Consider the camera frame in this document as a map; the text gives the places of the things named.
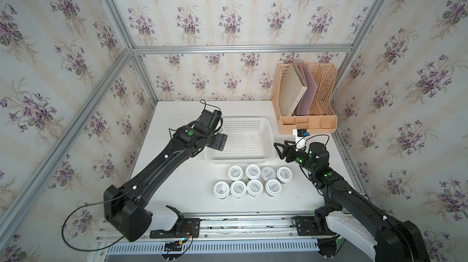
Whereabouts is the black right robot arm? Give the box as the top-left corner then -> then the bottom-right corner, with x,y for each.
274,140 -> 430,262

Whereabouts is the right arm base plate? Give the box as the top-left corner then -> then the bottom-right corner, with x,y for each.
292,216 -> 328,236

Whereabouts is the aluminium mounting rail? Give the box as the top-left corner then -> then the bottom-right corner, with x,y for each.
96,212 -> 400,244

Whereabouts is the yogurt cup row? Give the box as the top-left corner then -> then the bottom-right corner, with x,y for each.
247,179 -> 264,197
261,167 -> 277,182
230,180 -> 247,198
213,181 -> 230,199
276,167 -> 293,184
245,164 -> 262,180
264,179 -> 282,197
228,165 -> 244,182

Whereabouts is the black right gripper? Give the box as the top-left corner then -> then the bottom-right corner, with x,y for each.
273,138 -> 318,175

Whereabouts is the purple folder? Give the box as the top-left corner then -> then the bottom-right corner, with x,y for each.
295,61 -> 318,116

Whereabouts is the small circuit board with wires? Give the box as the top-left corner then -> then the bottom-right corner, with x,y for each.
163,241 -> 184,252

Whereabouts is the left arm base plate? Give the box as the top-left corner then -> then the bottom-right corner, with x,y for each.
149,218 -> 201,239

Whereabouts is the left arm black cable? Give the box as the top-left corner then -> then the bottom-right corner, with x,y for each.
61,188 -> 136,252

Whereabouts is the white perforated plastic basket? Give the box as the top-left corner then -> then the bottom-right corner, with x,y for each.
204,117 -> 276,164

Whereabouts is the beige folder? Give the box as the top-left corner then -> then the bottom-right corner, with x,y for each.
279,63 -> 307,117

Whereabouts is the peach plastic file organizer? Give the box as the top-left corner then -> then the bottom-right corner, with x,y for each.
272,63 -> 338,134

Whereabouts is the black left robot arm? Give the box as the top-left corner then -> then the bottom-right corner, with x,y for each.
104,109 -> 227,242

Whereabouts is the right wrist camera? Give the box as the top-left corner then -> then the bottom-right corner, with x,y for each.
293,129 -> 310,151

